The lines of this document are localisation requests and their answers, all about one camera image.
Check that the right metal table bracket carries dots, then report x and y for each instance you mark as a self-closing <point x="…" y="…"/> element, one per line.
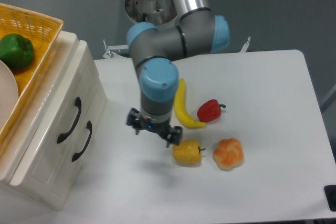
<point x="245" y="45"/>

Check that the yellow banana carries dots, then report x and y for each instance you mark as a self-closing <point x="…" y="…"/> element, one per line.
<point x="180" y="110"/>

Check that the red bell pepper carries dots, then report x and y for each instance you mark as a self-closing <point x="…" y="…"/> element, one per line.
<point x="210" y="111"/>

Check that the white drawer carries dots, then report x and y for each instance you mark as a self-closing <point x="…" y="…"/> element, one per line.
<point x="46" y="171"/>

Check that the black drawer handle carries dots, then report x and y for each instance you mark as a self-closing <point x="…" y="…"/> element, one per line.
<point x="73" y="122"/>
<point x="84" y="143"/>

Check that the orange bread roll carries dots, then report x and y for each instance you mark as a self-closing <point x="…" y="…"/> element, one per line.
<point x="228" y="154"/>

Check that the black device at table corner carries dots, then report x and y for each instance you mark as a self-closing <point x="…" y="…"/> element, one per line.
<point x="330" y="193"/>

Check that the white drawer cabinet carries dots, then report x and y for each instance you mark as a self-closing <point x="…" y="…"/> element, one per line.
<point x="21" y="134"/>

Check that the yellow bell pepper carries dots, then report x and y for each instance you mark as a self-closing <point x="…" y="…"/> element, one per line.
<point x="188" y="152"/>

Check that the black lower drawer handle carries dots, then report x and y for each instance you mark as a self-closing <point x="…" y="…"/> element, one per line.
<point x="84" y="143"/>

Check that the yellow woven basket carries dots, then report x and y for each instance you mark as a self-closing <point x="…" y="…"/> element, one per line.
<point x="32" y="34"/>

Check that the white plate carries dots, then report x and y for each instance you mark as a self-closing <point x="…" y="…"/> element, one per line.
<point x="9" y="93"/>

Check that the left metal table bracket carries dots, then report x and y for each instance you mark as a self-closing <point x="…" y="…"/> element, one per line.
<point x="115" y="51"/>

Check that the green bell pepper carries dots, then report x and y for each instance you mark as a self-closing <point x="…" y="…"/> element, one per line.
<point x="17" y="52"/>

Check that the metal table bracket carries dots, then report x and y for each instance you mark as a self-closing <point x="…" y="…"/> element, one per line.
<point x="245" y="45"/>
<point x="115" y="51"/>

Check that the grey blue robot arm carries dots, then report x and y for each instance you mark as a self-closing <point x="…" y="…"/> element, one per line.
<point x="153" y="52"/>

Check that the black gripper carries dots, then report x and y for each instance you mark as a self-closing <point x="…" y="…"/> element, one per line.
<point x="158" y="124"/>

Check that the black top drawer handle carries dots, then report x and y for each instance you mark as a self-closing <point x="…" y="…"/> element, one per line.
<point x="73" y="122"/>

